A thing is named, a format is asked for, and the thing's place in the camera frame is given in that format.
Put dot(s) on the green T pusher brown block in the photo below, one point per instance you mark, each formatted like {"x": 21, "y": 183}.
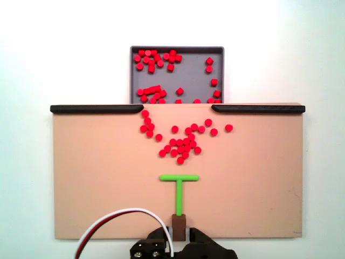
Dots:
{"x": 179, "y": 197}

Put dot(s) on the grey tray container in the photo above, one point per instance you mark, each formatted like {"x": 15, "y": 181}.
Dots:
{"x": 188, "y": 78}

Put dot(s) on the beige flat board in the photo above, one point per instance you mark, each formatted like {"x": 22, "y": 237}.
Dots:
{"x": 94, "y": 175}

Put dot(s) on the long red cylinder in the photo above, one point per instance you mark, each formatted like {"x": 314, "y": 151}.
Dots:
{"x": 155, "y": 88}

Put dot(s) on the black guide rail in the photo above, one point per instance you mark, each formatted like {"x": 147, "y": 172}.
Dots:
{"x": 94, "y": 109}
{"x": 258, "y": 109}

